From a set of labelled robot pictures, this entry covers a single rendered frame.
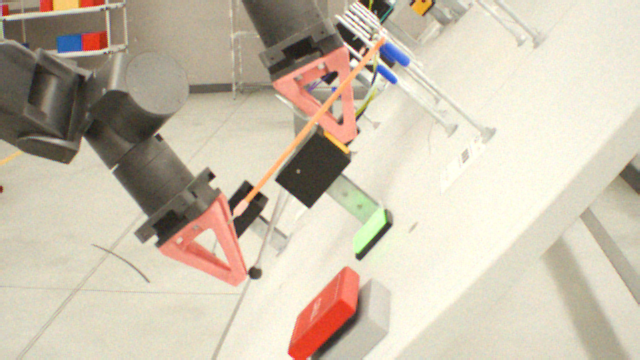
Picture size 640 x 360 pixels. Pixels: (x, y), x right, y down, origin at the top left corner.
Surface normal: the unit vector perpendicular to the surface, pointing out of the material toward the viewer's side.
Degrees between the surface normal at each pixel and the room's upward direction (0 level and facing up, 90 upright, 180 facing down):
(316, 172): 87
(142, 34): 90
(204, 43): 90
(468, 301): 90
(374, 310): 42
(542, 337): 0
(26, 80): 73
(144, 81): 60
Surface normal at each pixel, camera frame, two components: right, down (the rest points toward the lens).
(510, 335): -0.04, -0.96
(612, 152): -0.10, 0.28
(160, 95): 0.57, -0.33
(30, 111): 0.86, -0.20
